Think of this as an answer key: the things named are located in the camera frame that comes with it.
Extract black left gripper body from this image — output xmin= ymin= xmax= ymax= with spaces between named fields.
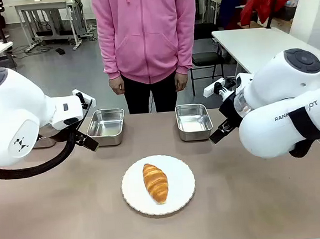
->
xmin=46 ymin=124 xmax=81 ymax=144

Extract grey workbench table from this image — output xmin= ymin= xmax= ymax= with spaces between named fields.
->
xmin=14 ymin=0 xmax=84 ymax=56

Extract person's right forearm pink sleeve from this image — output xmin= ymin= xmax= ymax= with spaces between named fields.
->
xmin=96 ymin=25 xmax=122 ymax=82

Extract black trousers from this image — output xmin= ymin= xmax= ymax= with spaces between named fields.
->
xmin=120 ymin=70 xmax=180 ymax=116

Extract pink zip hoodie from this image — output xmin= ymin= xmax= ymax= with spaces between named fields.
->
xmin=91 ymin=0 xmax=202 ymax=89

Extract black folding chair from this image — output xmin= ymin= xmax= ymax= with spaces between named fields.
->
xmin=187 ymin=21 xmax=228 ymax=97

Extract black strap on arm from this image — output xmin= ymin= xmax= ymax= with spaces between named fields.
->
xmin=285 ymin=105 xmax=320 ymax=159

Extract person's left hand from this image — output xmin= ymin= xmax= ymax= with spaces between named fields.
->
xmin=173 ymin=70 xmax=190 ymax=93

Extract grey storage bin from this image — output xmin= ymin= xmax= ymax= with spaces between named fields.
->
xmin=277 ymin=2 xmax=299 ymax=24

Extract person's left forearm pink sleeve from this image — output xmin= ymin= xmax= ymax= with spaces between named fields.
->
xmin=171 ymin=22 xmax=200 ymax=76

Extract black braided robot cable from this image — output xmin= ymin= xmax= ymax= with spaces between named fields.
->
xmin=0 ymin=99 xmax=99 ymax=181

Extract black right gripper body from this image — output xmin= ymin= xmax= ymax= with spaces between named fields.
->
xmin=218 ymin=91 xmax=245 ymax=130

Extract steel rectangular container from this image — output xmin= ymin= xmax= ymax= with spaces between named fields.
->
xmin=174 ymin=102 xmax=215 ymax=143
xmin=31 ymin=134 xmax=58 ymax=150
xmin=85 ymin=107 xmax=128 ymax=148

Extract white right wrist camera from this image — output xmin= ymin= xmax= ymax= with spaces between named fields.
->
xmin=202 ymin=76 xmax=237 ymax=103

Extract dark blue cloth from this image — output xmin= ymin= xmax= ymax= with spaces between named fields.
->
xmin=218 ymin=0 xmax=256 ymax=30

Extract black camera stand pole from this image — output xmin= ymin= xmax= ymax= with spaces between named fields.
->
xmin=263 ymin=0 xmax=286 ymax=29

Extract golden croissant bread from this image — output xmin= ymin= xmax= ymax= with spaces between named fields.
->
xmin=141 ymin=162 xmax=171 ymax=206

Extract person's right hand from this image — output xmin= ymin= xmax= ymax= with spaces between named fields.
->
xmin=108 ymin=74 xmax=127 ymax=96

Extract large white desk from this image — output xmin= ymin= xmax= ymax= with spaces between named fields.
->
xmin=211 ymin=22 xmax=320 ymax=79

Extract white scalloped plate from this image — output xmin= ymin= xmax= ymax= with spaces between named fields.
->
xmin=119 ymin=152 xmax=198 ymax=219

